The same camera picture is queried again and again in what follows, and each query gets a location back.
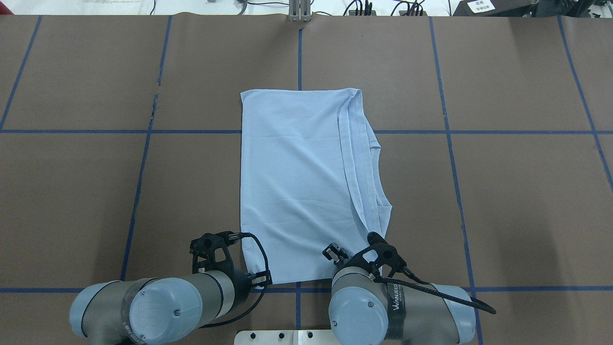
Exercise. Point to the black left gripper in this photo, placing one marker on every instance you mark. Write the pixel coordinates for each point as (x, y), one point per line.
(242, 283)

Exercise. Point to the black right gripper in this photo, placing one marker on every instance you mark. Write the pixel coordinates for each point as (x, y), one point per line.
(334, 252)

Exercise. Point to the light blue t-shirt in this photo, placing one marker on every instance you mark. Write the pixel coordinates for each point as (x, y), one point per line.
(309, 176)

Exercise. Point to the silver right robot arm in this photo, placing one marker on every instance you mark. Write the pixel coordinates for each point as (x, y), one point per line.
(369, 306)

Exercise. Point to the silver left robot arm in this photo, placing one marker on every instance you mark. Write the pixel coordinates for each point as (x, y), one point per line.
(161, 311)

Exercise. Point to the black box with label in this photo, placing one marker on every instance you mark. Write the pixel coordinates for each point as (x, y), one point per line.
(494, 8)

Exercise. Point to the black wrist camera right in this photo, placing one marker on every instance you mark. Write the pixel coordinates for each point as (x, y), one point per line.
(379, 253)

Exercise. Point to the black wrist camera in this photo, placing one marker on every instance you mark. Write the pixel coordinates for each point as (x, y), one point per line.
(379, 253)
(210, 253)

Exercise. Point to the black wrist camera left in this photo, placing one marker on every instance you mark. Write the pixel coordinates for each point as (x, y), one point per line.
(210, 253)

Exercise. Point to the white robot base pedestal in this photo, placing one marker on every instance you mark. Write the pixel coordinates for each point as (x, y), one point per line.
(286, 337)

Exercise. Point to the aluminium frame post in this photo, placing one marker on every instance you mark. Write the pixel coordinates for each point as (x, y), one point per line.
(299, 11)

